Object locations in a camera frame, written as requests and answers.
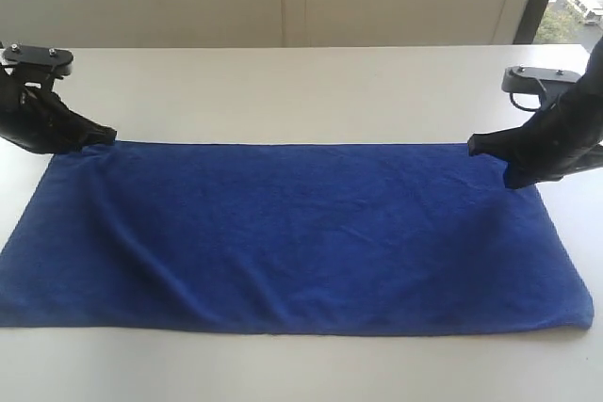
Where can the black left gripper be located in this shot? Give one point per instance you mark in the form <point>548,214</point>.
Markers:
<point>37,121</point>

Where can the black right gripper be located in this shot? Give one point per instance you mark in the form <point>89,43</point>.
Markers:
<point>554,142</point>

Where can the blue towel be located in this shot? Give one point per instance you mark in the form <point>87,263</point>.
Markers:
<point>362,240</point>

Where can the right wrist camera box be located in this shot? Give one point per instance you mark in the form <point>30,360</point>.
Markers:
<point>546,84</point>

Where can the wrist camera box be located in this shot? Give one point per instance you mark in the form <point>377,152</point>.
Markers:
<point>546,84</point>
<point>57,62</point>

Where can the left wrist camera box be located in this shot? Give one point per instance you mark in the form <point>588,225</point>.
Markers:
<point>57,62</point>

